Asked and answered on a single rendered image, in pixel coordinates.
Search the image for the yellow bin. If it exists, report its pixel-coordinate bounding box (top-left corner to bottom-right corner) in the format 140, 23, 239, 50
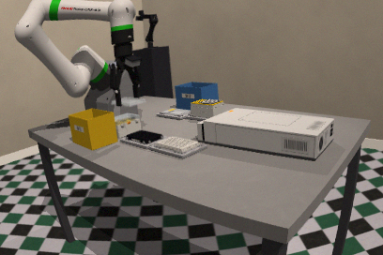
69, 109, 117, 150

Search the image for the blue open-top bin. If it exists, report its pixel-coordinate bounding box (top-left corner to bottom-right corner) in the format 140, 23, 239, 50
175, 82, 219, 110

